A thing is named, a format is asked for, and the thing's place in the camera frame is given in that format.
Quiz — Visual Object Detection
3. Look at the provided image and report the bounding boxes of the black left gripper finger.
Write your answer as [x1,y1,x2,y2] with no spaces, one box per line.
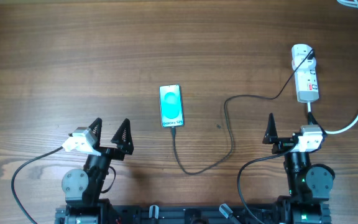
[88,118,103,147]
[111,118,134,155]

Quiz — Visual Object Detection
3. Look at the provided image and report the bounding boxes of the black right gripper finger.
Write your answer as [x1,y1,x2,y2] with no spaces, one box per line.
[262,113,278,144]
[307,112,328,137]

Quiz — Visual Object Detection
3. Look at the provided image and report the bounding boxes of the white power strip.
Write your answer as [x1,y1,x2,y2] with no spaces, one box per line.
[291,44,319,103]

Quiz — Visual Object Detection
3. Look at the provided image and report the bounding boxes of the black usb charging cable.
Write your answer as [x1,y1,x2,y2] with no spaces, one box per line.
[169,49,316,176]

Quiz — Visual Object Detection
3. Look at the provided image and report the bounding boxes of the cyan screen smartphone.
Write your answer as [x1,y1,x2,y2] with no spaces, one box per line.
[159,85,185,128]

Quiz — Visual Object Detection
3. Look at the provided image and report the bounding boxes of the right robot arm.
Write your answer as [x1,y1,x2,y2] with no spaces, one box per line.
[262,112,335,224]

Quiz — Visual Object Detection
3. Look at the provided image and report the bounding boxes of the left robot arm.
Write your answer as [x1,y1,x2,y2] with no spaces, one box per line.
[55,118,134,224]

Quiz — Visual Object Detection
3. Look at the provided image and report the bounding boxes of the white charger plug adapter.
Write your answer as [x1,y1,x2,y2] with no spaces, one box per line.
[291,53,316,70]

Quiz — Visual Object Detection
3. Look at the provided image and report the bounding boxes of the black right camera cable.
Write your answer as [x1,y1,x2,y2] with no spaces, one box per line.
[236,144,300,224]

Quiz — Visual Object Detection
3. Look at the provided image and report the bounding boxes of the black camera cable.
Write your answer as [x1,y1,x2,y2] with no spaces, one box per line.
[236,144,300,224]
[10,146,65,224]

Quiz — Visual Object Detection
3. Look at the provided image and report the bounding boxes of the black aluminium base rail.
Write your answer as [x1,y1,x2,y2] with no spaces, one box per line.
[54,204,332,224]

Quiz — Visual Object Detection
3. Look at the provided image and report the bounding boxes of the black left camera cable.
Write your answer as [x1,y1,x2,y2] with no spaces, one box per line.
[10,146,65,224]

